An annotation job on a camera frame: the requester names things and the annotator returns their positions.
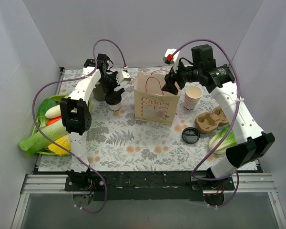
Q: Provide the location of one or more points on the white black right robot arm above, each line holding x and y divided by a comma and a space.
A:
222, 84

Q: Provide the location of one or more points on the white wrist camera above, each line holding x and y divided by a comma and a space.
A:
123, 75
171, 57

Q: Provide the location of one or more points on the black plastic cup lid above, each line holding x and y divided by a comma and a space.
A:
113, 100

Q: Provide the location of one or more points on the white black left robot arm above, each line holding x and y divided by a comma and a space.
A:
79, 173

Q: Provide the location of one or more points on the aluminium frame rail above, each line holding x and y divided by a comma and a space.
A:
55, 184

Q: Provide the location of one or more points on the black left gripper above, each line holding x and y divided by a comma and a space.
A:
112, 88

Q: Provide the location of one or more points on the floral patterned table mat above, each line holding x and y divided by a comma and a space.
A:
117, 141

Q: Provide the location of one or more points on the kraft paper cakes bag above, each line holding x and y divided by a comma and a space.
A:
151, 103

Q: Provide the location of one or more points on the brown cardboard cup carrier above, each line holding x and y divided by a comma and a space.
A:
209, 121

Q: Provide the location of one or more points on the grey straw holder cup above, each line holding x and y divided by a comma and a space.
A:
98, 92

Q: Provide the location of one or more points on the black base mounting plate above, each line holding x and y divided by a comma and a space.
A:
144, 185

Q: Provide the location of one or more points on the orange carrot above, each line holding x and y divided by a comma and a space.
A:
51, 121

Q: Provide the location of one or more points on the green bok choy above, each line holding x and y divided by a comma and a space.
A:
43, 108

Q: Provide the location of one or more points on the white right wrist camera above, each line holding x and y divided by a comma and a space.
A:
171, 57

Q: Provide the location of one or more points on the green plastic tray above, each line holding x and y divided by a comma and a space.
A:
54, 140

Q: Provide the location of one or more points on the white radish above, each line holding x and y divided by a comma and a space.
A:
53, 112

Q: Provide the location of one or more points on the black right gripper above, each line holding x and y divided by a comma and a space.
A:
173, 78

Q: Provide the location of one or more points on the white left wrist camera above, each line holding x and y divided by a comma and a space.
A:
123, 75

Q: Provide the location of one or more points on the white paper coffee cup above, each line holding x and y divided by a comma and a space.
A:
115, 107

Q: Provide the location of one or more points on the stack of white paper cups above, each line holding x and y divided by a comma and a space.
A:
192, 96

